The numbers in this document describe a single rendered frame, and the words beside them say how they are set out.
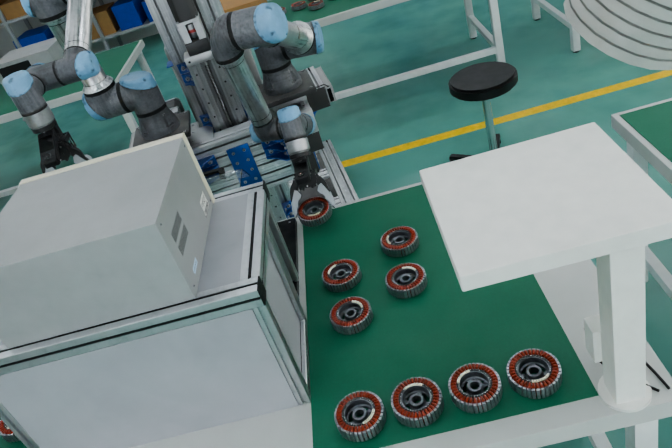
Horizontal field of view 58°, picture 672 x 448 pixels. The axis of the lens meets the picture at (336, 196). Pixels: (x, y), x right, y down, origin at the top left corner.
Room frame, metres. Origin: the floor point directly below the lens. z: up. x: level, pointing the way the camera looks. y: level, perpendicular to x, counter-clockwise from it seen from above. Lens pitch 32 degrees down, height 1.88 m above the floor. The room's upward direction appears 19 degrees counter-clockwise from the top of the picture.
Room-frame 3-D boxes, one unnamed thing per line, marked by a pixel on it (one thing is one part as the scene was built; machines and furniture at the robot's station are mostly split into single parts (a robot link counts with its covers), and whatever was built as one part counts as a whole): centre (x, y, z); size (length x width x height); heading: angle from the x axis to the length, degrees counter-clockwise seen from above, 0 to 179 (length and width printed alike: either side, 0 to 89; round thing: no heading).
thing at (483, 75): (2.78, -0.91, 0.28); 0.54 x 0.49 x 0.56; 174
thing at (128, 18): (7.97, 1.67, 0.43); 0.42 x 0.28 x 0.30; 172
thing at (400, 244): (1.44, -0.14, 0.77); 0.11 x 0.11 x 0.04
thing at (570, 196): (0.90, -0.35, 0.98); 0.37 x 0.35 x 0.46; 84
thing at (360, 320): (1.21, 0.06, 0.77); 0.11 x 0.11 x 0.04
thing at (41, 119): (1.74, 0.74, 1.37); 0.08 x 0.08 x 0.05
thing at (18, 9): (8.10, 2.83, 0.87); 0.42 x 0.40 x 0.18; 84
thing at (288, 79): (2.24, 0.06, 1.09); 0.15 x 0.15 x 0.10
